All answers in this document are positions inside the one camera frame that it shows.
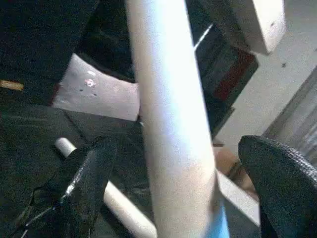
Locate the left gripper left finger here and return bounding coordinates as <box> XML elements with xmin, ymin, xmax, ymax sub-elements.
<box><xmin>11</xmin><ymin>135</ymin><xmax>120</xmax><ymax>238</ymax></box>

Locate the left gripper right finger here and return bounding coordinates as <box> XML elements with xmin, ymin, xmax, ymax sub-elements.
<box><xmin>237</xmin><ymin>135</ymin><xmax>317</xmax><ymax>238</ymax></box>

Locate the white plastic table leg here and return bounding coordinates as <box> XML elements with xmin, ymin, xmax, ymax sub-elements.
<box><xmin>54</xmin><ymin>137</ymin><xmax>159</xmax><ymax>238</ymax></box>
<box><xmin>125</xmin><ymin>0</ymin><xmax>219</xmax><ymax>238</ymax></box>

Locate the white flat board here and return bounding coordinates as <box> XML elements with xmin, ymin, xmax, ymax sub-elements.
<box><xmin>214</xmin><ymin>171</ymin><xmax>261</xmax><ymax>227</ymax></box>

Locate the grey window curtain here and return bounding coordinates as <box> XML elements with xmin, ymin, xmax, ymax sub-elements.
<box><xmin>260</xmin><ymin>70</ymin><xmax>317</xmax><ymax>162</ymax></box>

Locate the grey cushion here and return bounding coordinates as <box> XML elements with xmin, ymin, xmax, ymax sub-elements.
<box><xmin>51</xmin><ymin>53</ymin><xmax>142</xmax><ymax>122</ymax></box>

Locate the black bar with red mark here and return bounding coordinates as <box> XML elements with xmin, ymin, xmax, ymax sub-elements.
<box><xmin>192</xmin><ymin>22</ymin><xmax>260</xmax><ymax>136</ymax></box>

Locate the tall black cabinet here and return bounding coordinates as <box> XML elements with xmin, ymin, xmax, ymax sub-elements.
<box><xmin>0</xmin><ymin>0</ymin><xmax>139</xmax><ymax>106</ymax></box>

